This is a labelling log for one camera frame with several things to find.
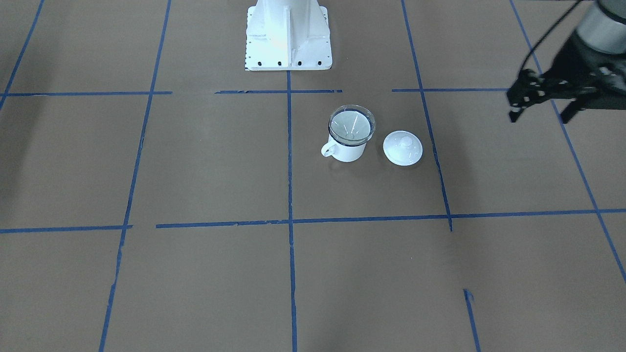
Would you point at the white mug lid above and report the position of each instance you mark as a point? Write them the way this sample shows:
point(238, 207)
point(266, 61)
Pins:
point(402, 148)

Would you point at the white enamel mug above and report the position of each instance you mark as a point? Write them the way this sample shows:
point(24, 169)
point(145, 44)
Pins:
point(340, 152)

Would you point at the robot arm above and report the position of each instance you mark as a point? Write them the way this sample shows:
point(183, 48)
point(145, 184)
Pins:
point(603, 28)

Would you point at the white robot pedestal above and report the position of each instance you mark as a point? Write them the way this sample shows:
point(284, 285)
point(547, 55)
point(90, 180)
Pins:
point(284, 35)

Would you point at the clear glass funnel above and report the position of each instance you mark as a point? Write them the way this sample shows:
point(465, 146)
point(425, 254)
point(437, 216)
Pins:
point(351, 125)

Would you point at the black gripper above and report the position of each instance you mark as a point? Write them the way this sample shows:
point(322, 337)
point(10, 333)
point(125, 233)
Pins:
point(570, 61)

